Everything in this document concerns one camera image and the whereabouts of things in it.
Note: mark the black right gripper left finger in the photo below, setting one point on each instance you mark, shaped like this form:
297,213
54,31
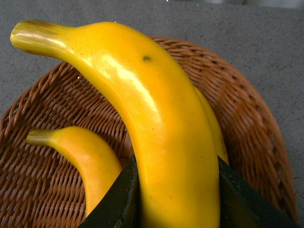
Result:
120,206

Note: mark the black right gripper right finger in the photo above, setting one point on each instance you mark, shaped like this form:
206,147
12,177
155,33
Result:
243,207

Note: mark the yellow banana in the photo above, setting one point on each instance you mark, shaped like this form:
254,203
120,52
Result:
215,127
89,153
171,137

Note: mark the right brown wicker basket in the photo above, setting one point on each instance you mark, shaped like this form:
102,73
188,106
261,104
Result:
40,189

